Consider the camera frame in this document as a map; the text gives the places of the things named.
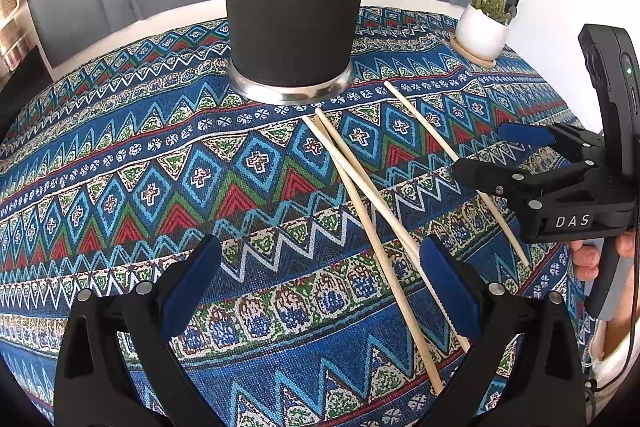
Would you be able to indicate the round wooden coaster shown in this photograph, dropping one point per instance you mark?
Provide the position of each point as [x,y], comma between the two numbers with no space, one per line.
[462,54]

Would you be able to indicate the pink glass jar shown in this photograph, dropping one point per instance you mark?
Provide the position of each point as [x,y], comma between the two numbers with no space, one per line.
[17,44]

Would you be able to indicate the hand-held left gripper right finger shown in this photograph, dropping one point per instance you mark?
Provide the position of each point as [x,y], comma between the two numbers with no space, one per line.
[450,289]

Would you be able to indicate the blue patterned tablecloth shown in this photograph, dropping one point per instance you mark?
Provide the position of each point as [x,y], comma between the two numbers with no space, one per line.
[175,187]

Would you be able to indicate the succulent in white pot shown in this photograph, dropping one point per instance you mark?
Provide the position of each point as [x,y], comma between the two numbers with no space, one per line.
[482,32]

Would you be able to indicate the person's right hand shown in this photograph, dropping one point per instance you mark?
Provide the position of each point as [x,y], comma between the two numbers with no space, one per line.
[625,287]

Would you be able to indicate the light wooden chopstick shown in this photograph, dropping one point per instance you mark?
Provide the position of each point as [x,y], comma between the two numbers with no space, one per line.
[365,179]
[425,127]
[370,252]

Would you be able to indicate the person's right forearm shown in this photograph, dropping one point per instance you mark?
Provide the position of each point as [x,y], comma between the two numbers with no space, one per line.
[617,352]

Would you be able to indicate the black cylindrical utensil holder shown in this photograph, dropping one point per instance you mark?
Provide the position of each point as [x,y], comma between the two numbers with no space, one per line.
[295,7]

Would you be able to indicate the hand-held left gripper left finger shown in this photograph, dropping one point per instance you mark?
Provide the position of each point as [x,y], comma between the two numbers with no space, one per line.
[192,287]

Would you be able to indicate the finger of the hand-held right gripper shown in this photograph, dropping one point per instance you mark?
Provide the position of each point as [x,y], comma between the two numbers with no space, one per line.
[525,134]
[495,177]

